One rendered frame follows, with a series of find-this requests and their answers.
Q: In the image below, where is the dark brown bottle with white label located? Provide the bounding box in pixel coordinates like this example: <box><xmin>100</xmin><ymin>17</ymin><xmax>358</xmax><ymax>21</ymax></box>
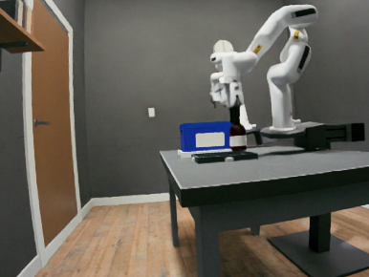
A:
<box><xmin>229</xmin><ymin>122</ymin><xmax>247</xmax><ymax>151</ymax></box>

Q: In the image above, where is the blue box with white label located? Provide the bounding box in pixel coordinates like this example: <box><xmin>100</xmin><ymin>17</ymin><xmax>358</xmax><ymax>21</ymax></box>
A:
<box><xmin>180</xmin><ymin>121</ymin><xmax>233</xmax><ymax>152</ymax></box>

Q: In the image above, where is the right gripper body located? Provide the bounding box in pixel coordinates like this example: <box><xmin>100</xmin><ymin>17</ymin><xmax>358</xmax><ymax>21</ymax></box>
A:
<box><xmin>212</xmin><ymin>91</ymin><xmax>220</xmax><ymax>101</ymax></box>

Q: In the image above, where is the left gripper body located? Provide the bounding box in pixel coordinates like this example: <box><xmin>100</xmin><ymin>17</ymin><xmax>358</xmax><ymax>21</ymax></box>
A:
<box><xmin>225</xmin><ymin>82</ymin><xmax>244</xmax><ymax>108</ymax></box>

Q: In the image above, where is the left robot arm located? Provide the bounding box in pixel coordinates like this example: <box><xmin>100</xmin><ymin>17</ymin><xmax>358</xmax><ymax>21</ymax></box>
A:
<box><xmin>213</xmin><ymin>5</ymin><xmax>318</xmax><ymax>132</ymax></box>

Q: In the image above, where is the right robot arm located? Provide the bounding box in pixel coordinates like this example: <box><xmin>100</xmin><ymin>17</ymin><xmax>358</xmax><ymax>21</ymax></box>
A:
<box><xmin>210</xmin><ymin>53</ymin><xmax>255</xmax><ymax>129</ymax></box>

